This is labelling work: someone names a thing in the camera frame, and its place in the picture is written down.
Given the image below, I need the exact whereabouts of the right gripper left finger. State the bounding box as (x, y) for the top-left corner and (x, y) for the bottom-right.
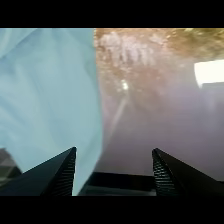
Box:
(0, 146), (78, 197)

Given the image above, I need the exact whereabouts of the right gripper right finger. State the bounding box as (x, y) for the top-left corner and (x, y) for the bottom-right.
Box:
(151, 147), (224, 197)

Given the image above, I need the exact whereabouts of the light blue shirt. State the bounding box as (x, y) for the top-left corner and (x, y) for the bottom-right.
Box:
(0, 28), (104, 197)

